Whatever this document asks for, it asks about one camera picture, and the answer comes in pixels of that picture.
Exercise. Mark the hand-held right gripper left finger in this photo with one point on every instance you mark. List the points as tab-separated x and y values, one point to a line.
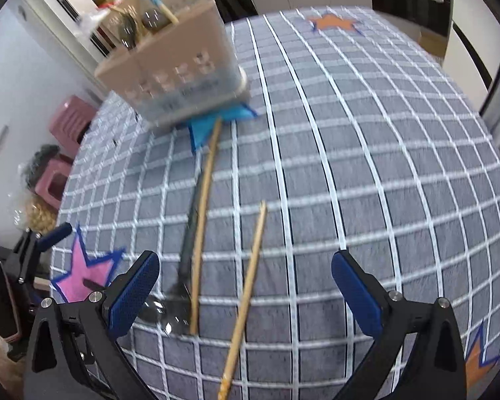
135	296

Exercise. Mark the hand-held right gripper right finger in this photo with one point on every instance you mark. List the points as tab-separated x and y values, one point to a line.
356	296

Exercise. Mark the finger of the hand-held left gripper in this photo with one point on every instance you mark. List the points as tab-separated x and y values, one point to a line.
56	233

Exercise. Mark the beige plastic utensil holder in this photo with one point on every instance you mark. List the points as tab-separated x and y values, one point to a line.
179	50

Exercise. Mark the blue patterned wooden chopstick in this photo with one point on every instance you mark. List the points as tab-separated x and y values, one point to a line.
158	4

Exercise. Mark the yellow filled bag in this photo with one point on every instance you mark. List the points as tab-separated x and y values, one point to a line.
39	216

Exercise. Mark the pink plastic stool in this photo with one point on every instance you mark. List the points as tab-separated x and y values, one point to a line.
52	179
73	121

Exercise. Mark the black plastic bag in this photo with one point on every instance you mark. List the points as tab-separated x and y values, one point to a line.
41	160

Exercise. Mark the grey checked tablecloth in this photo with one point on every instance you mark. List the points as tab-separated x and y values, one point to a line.
358	175

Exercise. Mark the cardboard box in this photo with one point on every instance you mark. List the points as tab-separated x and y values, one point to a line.
435	43

